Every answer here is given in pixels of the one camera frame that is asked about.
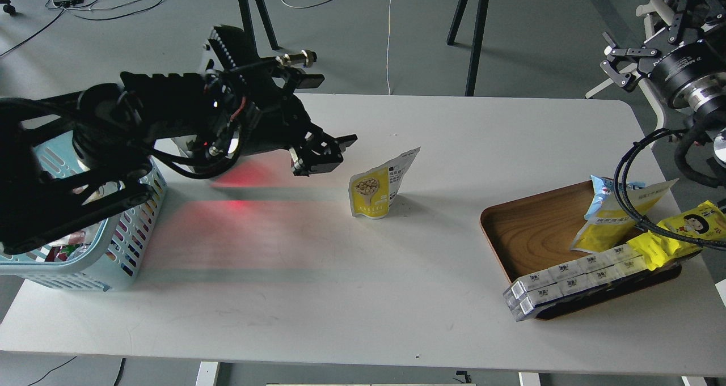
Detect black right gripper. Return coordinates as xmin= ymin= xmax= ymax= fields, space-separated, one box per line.
xmin=601 ymin=0 xmax=725 ymax=110

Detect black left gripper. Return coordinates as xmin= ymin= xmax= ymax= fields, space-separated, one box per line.
xmin=239 ymin=95 xmax=358 ymax=176

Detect yellow white snack pouch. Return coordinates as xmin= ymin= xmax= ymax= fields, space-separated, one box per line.
xmin=348 ymin=147 xmax=420 ymax=220

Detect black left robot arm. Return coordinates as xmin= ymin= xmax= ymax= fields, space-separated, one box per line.
xmin=1 ymin=25 xmax=357 ymax=255

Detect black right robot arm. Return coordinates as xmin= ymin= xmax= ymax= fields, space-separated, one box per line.
xmin=600 ymin=0 xmax=725 ymax=189

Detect bright yellow snack bag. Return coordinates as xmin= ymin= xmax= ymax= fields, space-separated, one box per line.
xmin=626 ymin=201 xmax=725 ymax=270

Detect yellow blue snack pouch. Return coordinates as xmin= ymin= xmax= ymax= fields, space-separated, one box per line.
xmin=569 ymin=175 xmax=678 ymax=253

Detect white boxed snack pack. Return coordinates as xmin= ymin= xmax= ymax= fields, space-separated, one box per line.
xmin=503 ymin=244 xmax=649 ymax=321

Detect light blue plastic basket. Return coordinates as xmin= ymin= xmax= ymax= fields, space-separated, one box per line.
xmin=1 ymin=161 xmax=167 ymax=291

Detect red white snack bag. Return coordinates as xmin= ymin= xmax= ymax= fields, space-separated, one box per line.
xmin=44 ymin=225 xmax=100 ymax=262

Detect black barcode scanner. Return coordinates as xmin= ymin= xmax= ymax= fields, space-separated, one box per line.
xmin=171 ymin=135 xmax=239 ymax=179

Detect brown wooden tray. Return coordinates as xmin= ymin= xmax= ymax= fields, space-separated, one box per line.
xmin=480 ymin=180 xmax=682 ymax=320

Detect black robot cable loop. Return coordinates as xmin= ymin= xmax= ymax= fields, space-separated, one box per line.
xmin=614 ymin=128 xmax=726 ymax=249

